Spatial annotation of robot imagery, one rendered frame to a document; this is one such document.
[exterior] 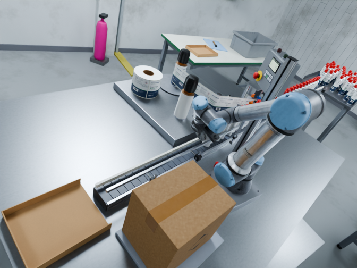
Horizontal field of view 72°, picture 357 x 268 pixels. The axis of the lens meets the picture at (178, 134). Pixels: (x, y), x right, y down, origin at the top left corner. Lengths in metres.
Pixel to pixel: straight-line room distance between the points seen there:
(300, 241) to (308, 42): 5.35
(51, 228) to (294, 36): 6.17
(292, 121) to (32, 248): 0.98
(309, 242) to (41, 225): 1.22
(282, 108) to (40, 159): 1.06
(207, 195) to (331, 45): 5.50
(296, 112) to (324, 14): 5.53
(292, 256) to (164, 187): 0.74
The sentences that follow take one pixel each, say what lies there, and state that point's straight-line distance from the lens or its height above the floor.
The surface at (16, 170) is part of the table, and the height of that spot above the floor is 0.83.
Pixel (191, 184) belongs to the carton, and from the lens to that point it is 0.92.
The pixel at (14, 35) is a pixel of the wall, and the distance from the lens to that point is 4.09.
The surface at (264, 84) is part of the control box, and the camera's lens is 1.40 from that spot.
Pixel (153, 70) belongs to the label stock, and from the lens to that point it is 1.78.
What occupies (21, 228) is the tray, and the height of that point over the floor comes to 0.83.
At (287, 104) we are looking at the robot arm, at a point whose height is 1.48.
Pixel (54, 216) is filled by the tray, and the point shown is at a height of 0.83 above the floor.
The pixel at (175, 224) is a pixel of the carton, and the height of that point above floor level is 1.12.
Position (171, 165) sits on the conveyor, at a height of 0.88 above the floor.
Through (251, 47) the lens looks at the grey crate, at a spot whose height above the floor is 0.95.
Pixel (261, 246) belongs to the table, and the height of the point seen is 0.83.
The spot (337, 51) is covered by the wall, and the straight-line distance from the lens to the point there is 6.11.
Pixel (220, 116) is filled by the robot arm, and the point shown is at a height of 1.22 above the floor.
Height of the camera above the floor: 1.80
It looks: 38 degrees down
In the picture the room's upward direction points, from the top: 20 degrees clockwise
